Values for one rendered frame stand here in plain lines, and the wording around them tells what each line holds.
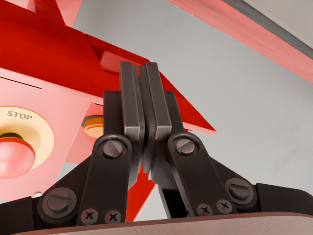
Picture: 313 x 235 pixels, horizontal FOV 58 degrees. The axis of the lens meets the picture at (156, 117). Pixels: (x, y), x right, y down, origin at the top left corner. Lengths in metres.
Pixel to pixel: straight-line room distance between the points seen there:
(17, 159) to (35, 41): 0.09
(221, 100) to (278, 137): 0.57
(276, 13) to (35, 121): 0.20
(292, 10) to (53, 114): 0.20
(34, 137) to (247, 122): 1.42
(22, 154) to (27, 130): 0.03
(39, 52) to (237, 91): 1.28
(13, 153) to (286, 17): 0.21
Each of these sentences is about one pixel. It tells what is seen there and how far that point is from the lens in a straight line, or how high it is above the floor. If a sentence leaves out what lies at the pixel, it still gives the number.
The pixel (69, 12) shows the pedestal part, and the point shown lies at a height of 0.12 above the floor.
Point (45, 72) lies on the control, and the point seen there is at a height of 0.83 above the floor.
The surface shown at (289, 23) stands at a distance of 0.20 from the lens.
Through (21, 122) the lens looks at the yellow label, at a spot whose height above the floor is 0.78.
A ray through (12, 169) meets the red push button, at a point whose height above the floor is 0.81.
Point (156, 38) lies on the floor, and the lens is 1.13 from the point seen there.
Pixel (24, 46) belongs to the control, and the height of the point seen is 0.79.
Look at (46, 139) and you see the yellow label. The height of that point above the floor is 0.78.
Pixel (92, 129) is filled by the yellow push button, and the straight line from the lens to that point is 0.34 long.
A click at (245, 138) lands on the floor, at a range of 1.69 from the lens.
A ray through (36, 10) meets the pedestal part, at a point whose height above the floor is 0.38.
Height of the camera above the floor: 1.01
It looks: 51 degrees down
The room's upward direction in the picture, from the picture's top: 145 degrees clockwise
